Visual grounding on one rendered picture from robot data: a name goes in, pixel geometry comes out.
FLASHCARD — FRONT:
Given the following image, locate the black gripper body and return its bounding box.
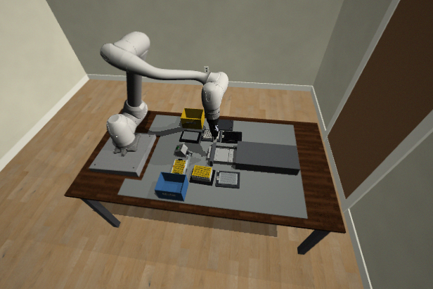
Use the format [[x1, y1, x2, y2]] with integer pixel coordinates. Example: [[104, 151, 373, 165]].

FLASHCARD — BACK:
[[207, 118, 219, 129]]

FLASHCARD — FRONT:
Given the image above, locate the yellow open-top bin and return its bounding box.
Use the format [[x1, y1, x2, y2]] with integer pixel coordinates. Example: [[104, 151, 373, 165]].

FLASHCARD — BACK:
[[181, 108, 205, 129]]

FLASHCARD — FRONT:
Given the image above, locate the grey bench mat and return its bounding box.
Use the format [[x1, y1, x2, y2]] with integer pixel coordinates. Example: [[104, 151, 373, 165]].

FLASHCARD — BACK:
[[118, 115, 308, 219]]

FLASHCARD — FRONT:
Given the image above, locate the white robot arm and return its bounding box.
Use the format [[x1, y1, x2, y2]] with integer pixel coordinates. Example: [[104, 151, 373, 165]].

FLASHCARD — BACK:
[[100, 32, 228, 155]]

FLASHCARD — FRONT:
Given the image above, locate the blue open-top bin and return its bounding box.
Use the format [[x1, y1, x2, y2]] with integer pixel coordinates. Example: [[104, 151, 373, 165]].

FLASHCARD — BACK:
[[155, 172, 188, 201]]

